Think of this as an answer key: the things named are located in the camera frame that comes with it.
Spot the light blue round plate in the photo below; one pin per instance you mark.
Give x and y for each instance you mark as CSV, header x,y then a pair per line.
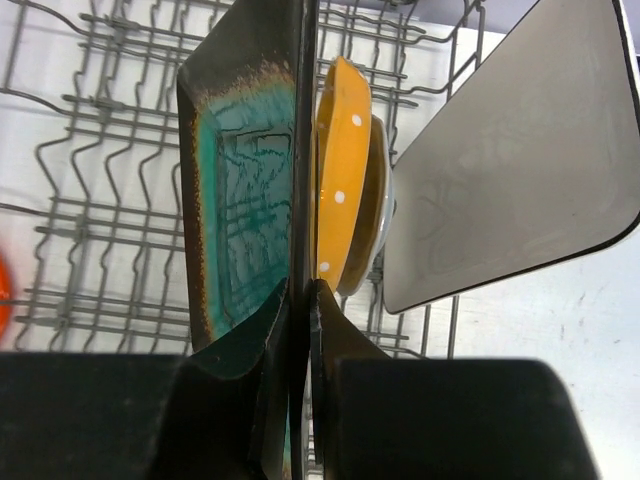
x,y
384,197

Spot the green square glazed plate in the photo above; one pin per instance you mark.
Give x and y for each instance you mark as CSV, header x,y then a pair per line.
x,y
246,103

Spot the orange round plate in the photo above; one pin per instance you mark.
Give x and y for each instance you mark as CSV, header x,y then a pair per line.
x,y
6,290

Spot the yellow polka dot plate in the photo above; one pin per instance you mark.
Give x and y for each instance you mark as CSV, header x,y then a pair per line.
x,y
343,232

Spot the white rectangular plate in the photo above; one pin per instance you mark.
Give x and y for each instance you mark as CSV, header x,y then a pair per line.
x,y
533,161

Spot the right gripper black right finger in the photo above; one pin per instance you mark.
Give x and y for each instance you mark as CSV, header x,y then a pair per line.
x,y
375,417

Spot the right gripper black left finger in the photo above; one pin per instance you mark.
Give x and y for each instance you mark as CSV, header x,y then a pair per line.
x,y
165,415

